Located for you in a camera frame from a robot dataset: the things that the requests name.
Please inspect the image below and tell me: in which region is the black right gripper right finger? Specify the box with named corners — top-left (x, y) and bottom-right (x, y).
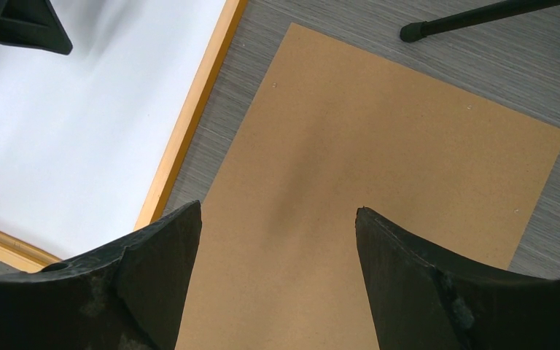
top-left (355, 207), bottom-right (560, 349)

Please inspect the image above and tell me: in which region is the illustrated photo print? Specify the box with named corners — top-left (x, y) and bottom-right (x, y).
top-left (0, 0), bottom-right (224, 259)

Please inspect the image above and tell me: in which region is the brown backing board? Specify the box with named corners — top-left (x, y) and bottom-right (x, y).
top-left (176, 24), bottom-right (560, 349)

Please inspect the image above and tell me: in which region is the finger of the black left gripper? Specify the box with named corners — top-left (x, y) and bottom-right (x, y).
top-left (0, 0), bottom-right (73, 55)

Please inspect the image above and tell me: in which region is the black music stand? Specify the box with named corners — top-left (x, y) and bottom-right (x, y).
top-left (399, 0), bottom-right (560, 43)

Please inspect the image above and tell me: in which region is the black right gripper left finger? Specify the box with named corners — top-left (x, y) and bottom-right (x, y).
top-left (0, 201), bottom-right (202, 349)

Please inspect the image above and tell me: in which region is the orange wooden picture frame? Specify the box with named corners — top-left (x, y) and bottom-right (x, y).
top-left (0, 0), bottom-right (247, 272)

